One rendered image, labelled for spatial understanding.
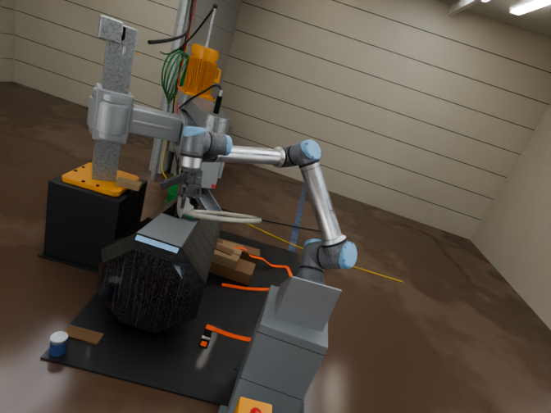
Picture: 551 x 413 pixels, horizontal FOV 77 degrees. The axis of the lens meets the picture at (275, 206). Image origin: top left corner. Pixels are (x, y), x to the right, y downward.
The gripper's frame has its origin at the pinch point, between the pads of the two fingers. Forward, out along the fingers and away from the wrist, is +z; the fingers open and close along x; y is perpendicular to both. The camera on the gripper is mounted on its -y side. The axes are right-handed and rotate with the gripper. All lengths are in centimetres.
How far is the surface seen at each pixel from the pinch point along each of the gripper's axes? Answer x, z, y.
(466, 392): 8, 155, 285
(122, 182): 183, 17, -3
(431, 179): 337, -26, 606
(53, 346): 96, 114, -44
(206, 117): 107, -47, 39
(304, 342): -3, 68, 77
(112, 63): 169, -76, -20
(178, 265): 86, 57, 27
